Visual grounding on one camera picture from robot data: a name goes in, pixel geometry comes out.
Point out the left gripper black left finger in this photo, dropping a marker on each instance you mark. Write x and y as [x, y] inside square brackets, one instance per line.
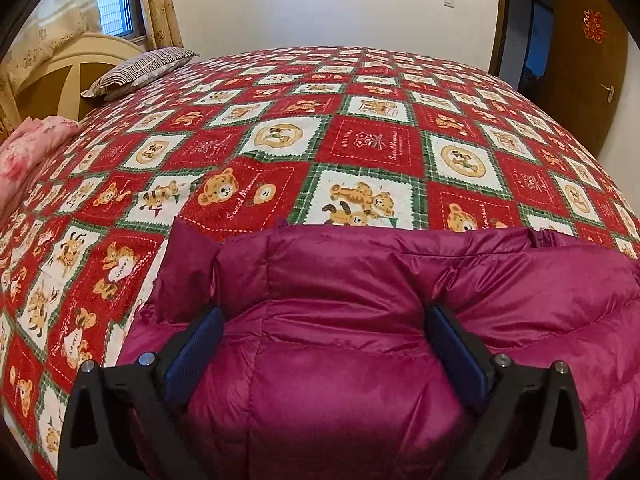
[120, 420]

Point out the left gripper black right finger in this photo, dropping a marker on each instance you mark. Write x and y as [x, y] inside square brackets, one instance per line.
[529, 424]

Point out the magenta puffer down jacket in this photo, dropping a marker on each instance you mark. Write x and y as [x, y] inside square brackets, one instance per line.
[324, 371]

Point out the pink floral folded quilt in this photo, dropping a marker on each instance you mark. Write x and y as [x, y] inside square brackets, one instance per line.
[23, 152]

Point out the cream wooden headboard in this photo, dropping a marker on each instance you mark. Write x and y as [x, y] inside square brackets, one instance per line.
[45, 71]

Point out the red bear patchwork bedspread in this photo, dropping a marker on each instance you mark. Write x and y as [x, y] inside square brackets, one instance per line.
[233, 145]

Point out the brown wooden door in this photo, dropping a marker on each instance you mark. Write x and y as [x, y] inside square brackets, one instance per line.
[582, 82]

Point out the striped grey pillow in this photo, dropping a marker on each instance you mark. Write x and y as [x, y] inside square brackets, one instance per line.
[137, 72]

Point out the beige floral curtain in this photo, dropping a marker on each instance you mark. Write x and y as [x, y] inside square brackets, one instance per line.
[160, 23]

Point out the red door decoration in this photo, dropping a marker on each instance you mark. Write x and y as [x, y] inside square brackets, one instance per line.
[592, 26]

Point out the sheer patterned curtain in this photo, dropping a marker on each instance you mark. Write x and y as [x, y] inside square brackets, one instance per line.
[48, 28]

